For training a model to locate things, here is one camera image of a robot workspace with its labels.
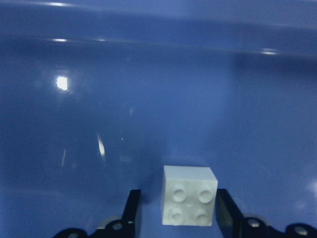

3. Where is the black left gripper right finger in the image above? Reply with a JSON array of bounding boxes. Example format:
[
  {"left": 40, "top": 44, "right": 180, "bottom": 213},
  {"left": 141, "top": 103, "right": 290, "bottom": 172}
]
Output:
[{"left": 215, "top": 188, "right": 317, "bottom": 238}]

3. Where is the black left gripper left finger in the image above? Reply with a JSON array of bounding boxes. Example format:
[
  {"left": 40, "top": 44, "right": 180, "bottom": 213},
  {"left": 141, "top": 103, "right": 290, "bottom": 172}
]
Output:
[{"left": 54, "top": 189, "right": 142, "bottom": 238}]

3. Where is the small white building block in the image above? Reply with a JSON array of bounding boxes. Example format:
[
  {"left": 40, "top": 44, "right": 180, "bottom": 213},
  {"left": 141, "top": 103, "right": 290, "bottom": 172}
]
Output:
[{"left": 161, "top": 165, "right": 218, "bottom": 227}]

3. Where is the blue plastic tray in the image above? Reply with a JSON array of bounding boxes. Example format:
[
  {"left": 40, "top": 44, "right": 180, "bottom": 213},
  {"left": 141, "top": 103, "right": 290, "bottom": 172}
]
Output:
[{"left": 0, "top": 0, "right": 317, "bottom": 238}]

